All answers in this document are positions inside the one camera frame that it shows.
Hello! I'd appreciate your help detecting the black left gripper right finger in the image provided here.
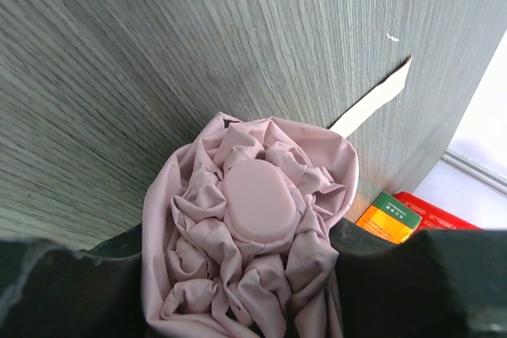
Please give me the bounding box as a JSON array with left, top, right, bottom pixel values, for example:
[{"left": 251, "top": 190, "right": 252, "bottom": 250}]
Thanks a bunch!
[{"left": 330, "top": 219, "right": 506, "bottom": 337}]

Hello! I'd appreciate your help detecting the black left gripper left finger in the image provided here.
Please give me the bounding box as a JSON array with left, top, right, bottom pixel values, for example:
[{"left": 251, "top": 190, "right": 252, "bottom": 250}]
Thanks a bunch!
[{"left": 1, "top": 226, "right": 148, "bottom": 337}]

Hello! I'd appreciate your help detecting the pink folding umbrella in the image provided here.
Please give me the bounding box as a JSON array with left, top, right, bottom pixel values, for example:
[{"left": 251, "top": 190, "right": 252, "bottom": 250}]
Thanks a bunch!
[{"left": 140, "top": 55, "right": 414, "bottom": 338}]

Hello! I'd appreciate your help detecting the red plastic basket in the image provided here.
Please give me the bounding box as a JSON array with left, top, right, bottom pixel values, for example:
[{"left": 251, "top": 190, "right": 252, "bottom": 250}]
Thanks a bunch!
[{"left": 394, "top": 192, "right": 480, "bottom": 232}]

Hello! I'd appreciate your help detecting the orange green carton box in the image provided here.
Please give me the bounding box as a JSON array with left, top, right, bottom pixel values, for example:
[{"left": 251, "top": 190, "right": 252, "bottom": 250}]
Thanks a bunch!
[{"left": 356, "top": 192, "right": 422, "bottom": 245}]

